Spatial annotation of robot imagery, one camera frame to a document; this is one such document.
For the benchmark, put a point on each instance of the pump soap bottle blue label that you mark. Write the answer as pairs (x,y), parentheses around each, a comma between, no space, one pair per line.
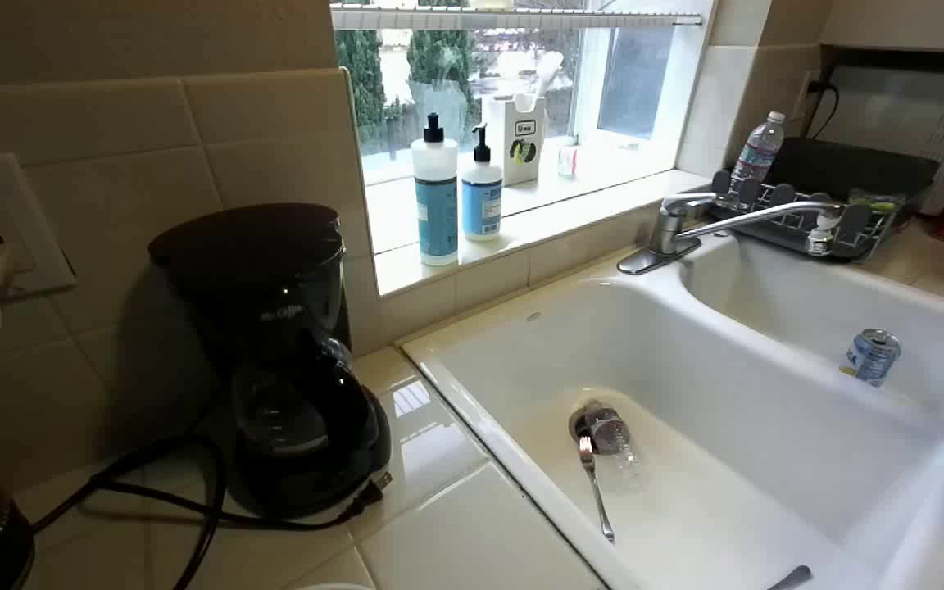
(484,203)

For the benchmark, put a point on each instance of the tall dish soap bottle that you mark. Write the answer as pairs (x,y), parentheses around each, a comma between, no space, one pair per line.
(435,208)

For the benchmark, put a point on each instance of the white small bottle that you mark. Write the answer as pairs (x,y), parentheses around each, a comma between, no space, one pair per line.
(524,143)

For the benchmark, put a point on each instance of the small red white container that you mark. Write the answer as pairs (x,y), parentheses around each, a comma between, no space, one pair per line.
(567,159)

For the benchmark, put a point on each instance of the metal sink drain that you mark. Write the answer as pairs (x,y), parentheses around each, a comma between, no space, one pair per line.
(609,426)

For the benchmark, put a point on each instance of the metal spoon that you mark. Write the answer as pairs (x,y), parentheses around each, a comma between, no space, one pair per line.
(587,461)

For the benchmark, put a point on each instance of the chrome sink faucet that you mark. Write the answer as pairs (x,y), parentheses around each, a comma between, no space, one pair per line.
(670,223)

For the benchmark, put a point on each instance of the black coffee maker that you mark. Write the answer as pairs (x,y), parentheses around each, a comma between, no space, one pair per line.
(295,427)

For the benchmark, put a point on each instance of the white double basin sink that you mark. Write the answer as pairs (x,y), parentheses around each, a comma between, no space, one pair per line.
(711,362)

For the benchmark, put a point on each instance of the black dish rack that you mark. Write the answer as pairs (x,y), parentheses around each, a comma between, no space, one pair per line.
(779,227)

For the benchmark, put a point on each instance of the white wall outlet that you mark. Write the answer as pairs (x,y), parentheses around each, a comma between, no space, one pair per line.
(15,217)

